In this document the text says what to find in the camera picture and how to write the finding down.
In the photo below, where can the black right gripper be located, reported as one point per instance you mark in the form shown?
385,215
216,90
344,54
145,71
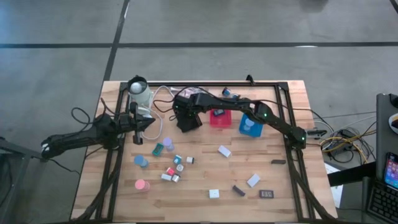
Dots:
184,109

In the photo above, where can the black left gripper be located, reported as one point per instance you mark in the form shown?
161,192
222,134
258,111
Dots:
136,138

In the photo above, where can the purple capped sand hourglass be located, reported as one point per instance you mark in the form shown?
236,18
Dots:
168,142

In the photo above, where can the blue capped sand hourglass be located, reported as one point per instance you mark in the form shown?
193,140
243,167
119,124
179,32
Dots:
140,160
248,124

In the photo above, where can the white charger with black end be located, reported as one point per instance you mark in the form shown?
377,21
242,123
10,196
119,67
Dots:
176,178
189,160

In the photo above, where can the white rectangular box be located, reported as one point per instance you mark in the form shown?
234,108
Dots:
224,151
253,180

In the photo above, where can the dark purple rectangular block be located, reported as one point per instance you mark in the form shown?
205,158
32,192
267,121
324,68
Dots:
238,190

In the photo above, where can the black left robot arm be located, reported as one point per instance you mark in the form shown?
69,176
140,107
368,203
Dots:
77,138

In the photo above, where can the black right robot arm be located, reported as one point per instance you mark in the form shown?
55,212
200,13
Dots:
280,124

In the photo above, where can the black plastic basket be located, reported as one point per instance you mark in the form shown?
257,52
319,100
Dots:
188,127

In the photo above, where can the white cylindrical desk device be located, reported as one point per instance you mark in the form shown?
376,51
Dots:
141,98

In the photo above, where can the teal digital timer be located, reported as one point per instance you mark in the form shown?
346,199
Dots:
157,149

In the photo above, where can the red plastic basket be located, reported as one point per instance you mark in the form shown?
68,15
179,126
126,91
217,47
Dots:
222,122

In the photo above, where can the blue hourglass with black caps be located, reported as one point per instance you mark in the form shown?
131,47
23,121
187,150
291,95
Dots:
226,92

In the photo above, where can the white rectangular USB charger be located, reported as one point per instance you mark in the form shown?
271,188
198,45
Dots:
166,177

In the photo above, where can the pink capped sand hourglass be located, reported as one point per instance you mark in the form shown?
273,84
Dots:
140,185

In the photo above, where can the black clamp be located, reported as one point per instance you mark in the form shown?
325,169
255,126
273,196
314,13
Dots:
249,79

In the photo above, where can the blue plastic basket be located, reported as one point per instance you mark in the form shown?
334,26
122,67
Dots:
253,132

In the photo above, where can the small black bar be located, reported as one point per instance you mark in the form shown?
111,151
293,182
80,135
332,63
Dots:
278,161

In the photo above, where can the grey metal cart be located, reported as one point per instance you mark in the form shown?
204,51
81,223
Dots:
7,146

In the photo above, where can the white paper sheet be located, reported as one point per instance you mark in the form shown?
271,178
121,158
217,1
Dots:
337,193

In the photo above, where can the dark computer desk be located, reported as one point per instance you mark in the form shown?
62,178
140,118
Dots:
384,137

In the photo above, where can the smartphone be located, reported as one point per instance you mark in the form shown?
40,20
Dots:
392,171

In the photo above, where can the black keyboard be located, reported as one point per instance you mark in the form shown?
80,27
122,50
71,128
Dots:
384,203

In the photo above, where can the pink wall charger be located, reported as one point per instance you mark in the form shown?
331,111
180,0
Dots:
170,171

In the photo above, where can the purple and white wall charger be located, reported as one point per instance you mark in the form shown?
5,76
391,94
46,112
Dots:
180,168

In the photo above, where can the black aluminium table frame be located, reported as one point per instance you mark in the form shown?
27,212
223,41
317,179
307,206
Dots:
264,84

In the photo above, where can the large white wall charger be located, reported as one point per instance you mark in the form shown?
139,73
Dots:
214,193

